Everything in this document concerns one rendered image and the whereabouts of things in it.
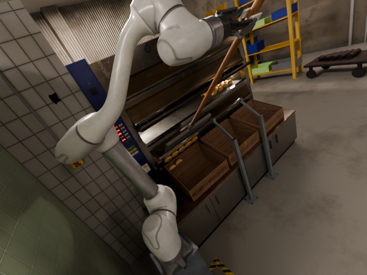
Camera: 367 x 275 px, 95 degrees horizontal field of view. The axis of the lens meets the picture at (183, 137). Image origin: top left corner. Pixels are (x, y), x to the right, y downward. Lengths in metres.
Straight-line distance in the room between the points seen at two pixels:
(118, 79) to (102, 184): 1.43
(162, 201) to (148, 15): 0.86
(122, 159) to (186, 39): 0.63
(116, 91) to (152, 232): 0.65
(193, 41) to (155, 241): 0.84
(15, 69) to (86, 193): 1.14
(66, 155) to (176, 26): 0.57
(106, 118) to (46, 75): 1.13
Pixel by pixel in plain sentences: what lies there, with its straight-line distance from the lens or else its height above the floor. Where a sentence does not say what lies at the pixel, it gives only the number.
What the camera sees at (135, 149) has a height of 1.23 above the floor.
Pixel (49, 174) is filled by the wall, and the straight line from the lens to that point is 1.84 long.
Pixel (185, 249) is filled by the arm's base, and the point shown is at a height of 1.02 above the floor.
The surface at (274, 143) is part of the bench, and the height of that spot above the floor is 0.39.
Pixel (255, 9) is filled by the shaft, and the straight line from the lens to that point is 0.80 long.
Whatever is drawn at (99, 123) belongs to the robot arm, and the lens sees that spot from 0.65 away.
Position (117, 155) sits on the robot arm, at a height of 1.61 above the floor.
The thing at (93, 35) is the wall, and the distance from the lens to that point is 5.27.
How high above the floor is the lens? 1.93
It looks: 26 degrees down
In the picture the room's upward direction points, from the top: 25 degrees counter-clockwise
